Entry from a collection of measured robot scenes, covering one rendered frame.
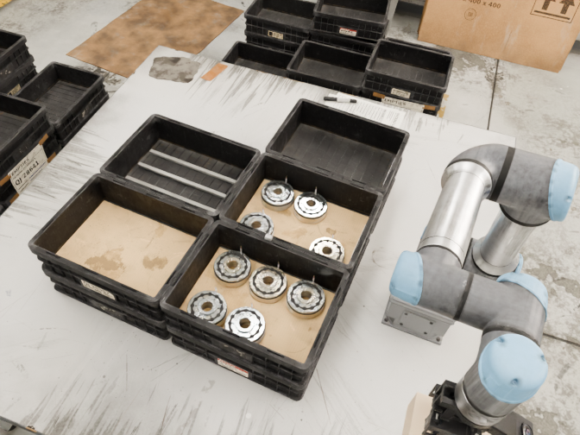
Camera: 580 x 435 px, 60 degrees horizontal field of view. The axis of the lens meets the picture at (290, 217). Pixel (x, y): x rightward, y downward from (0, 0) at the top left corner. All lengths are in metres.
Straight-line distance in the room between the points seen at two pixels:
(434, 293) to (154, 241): 0.96
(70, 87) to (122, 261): 1.54
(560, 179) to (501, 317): 0.40
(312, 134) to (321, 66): 1.16
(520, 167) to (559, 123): 2.61
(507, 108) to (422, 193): 1.83
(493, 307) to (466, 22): 3.35
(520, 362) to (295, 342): 0.74
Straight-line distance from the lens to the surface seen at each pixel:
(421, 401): 1.01
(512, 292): 0.79
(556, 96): 3.91
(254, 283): 1.38
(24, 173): 2.44
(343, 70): 2.93
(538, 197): 1.08
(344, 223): 1.56
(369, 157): 1.77
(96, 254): 1.54
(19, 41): 2.89
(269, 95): 2.18
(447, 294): 0.77
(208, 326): 1.25
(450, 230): 0.85
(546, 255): 2.87
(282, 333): 1.35
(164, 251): 1.50
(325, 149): 1.77
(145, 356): 1.49
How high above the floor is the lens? 2.04
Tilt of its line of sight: 51 degrees down
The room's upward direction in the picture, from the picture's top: 5 degrees clockwise
